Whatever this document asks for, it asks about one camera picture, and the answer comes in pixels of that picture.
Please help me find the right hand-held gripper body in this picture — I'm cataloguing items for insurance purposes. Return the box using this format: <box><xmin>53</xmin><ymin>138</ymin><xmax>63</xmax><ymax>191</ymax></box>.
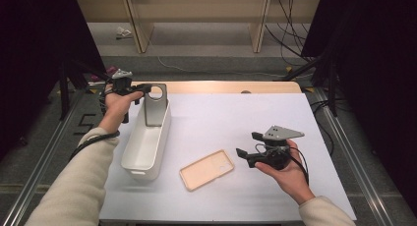
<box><xmin>259</xmin><ymin>125</ymin><xmax>305</xmax><ymax>171</ymax></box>

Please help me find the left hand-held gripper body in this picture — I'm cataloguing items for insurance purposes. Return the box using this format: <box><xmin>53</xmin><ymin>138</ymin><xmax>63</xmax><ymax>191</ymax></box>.
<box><xmin>111</xmin><ymin>68</ymin><xmax>140</xmax><ymax>125</ymax></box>

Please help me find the grey metal plate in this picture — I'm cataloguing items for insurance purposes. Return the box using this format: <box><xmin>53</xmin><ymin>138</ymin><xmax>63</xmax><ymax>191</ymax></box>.
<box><xmin>143</xmin><ymin>84</ymin><xmax>169</xmax><ymax>128</ymax></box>

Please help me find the beige phone case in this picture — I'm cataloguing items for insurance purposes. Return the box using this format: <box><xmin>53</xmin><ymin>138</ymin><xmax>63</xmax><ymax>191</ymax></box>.
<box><xmin>179</xmin><ymin>149</ymin><xmax>235</xmax><ymax>192</ymax></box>

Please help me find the white plastic storage bin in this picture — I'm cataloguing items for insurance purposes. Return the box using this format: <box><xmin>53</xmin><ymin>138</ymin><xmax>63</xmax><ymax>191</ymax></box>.
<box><xmin>120</xmin><ymin>96</ymin><xmax>172</xmax><ymax>182</ymax></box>

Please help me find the person's left hand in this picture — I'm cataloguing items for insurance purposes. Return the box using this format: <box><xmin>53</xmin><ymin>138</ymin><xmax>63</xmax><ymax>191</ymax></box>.
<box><xmin>97</xmin><ymin>84</ymin><xmax>146</xmax><ymax>134</ymax></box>

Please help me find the person's right hand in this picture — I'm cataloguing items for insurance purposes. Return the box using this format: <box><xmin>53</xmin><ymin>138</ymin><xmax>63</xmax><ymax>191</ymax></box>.
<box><xmin>255</xmin><ymin>139</ymin><xmax>316</xmax><ymax>206</ymax></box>

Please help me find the pink object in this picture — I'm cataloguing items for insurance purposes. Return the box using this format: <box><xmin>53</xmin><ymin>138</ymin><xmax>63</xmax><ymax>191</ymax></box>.
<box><xmin>90</xmin><ymin>66</ymin><xmax>118</xmax><ymax>83</ymax></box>

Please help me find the white table sheet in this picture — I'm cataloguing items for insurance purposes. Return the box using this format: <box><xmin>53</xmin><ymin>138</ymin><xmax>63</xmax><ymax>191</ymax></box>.
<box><xmin>98</xmin><ymin>92</ymin><xmax>358</xmax><ymax>222</ymax></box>

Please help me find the crumpled white paper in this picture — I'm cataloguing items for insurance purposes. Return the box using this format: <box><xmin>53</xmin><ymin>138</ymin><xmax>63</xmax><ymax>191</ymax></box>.
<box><xmin>115</xmin><ymin>26</ymin><xmax>133</xmax><ymax>40</ymax></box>

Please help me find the black metal stand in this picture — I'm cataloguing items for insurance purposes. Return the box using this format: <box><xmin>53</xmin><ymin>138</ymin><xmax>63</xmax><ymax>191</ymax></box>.
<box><xmin>281</xmin><ymin>53</ymin><xmax>338</xmax><ymax>117</ymax></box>
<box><xmin>58</xmin><ymin>58</ymin><xmax>116</xmax><ymax>122</ymax></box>

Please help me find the light wooden shelf unit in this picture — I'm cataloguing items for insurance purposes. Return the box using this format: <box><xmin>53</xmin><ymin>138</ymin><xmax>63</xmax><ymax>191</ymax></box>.
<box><xmin>75</xmin><ymin>0</ymin><xmax>322</xmax><ymax>54</ymax></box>

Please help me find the black curtain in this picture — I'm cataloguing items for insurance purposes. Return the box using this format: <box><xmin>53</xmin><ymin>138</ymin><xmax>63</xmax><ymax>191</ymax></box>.
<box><xmin>301</xmin><ymin>0</ymin><xmax>417</xmax><ymax>217</ymax></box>
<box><xmin>0</xmin><ymin>0</ymin><xmax>106</xmax><ymax>161</ymax></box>

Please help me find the right hand-held gripper cable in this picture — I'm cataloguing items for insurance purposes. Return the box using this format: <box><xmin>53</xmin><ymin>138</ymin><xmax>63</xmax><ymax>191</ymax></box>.
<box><xmin>255</xmin><ymin>142</ymin><xmax>310</xmax><ymax>187</ymax></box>

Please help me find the hand-held gripper cable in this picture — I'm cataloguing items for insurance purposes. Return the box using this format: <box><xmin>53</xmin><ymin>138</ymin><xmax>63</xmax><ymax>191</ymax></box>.
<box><xmin>68</xmin><ymin>86</ymin><xmax>121</xmax><ymax>162</ymax></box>
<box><xmin>255</xmin><ymin>142</ymin><xmax>310</xmax><ymax>187</ymax></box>

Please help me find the white floor cable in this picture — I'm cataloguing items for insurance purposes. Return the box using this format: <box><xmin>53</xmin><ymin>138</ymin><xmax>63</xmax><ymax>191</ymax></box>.
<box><xmin>156</xmin><ymin>55</ymin><xmax>286</xmax><ymax>78</ymax></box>

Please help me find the left hand-held gripper cable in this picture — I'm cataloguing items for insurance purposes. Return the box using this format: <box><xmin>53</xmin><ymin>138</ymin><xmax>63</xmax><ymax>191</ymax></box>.
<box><xmin>68</xmin><ymin>86</ymin><xmax>121</xmax><ymax>162</ymax></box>

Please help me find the black floor cable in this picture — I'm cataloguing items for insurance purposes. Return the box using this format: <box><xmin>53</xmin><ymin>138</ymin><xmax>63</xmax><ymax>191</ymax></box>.
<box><xmin>309</xmin><ymin>97</ymin><xmax>348</xmax><ymax>156</ymax></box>

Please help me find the aluminium floor rail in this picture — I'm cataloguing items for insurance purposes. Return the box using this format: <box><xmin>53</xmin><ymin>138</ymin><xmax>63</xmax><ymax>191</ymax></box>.
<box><xmin>313</xmin><ymin>87</ymin><xmax>394</xmax><ymax>226</ymax></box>
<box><xmin>0</xmin><ymin>87</ymin><xmax>88</xmax><ymax>226</ymax></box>

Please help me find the bundle of black cables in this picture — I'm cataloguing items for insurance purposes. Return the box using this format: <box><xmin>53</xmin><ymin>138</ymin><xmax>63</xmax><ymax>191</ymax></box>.
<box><xmin>265</xmin><ymin>0</ymin><xmax>316</xmax><ymax>67</ymax></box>

